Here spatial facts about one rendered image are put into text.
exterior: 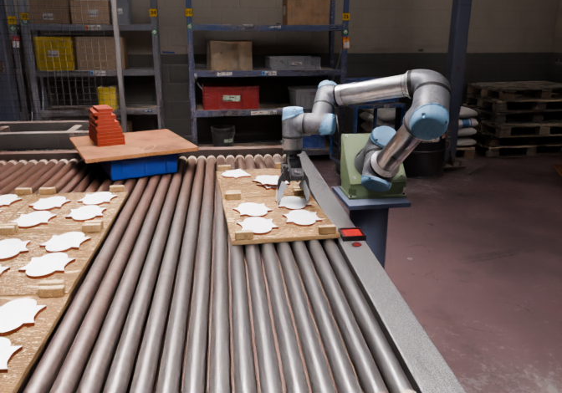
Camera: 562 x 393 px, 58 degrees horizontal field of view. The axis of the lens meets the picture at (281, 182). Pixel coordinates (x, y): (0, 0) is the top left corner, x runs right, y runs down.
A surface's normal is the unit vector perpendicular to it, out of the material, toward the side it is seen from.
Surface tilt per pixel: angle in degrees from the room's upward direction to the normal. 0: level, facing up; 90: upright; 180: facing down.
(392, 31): 90
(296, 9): 88
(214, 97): 90
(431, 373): 0
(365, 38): 90
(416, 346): 0
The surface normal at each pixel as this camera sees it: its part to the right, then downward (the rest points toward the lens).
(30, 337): 0.00, -0.96
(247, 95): 0.18, 0.29
